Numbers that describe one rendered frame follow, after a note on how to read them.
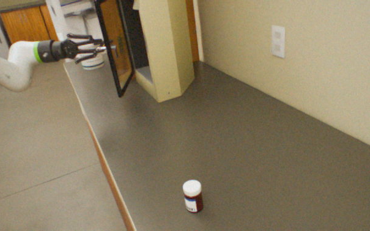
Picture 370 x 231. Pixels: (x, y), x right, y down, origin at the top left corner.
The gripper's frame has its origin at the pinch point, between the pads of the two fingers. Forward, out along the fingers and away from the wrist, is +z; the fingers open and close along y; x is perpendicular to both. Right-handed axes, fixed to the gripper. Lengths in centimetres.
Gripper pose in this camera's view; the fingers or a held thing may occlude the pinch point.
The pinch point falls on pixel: (103, 44)
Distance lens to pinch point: 137.3
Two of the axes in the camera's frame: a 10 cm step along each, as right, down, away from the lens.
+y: -1.3, -8.7, -4.7
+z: 9.9, -1.0, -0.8
